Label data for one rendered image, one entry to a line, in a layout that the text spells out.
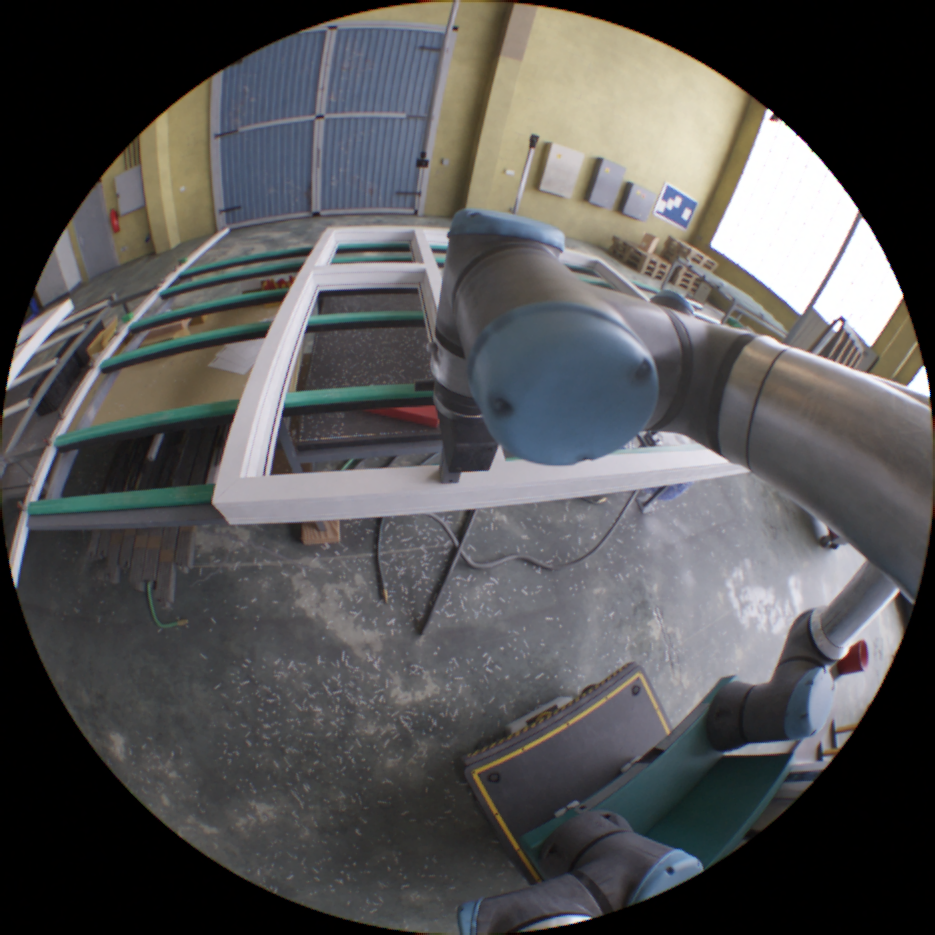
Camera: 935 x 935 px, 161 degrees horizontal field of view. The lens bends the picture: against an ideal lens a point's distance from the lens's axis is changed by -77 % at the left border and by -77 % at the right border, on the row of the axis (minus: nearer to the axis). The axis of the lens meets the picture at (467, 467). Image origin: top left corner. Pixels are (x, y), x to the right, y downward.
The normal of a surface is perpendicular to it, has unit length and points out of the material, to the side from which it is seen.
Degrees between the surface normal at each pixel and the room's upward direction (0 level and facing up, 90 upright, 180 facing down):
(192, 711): 0
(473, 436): 0
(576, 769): 0
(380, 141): 90
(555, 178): 90
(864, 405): 62
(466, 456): 90
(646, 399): 90
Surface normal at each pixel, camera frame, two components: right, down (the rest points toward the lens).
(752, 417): -0.97, 0.14
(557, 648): 0.18, -0.58
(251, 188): 0.22, 0.81
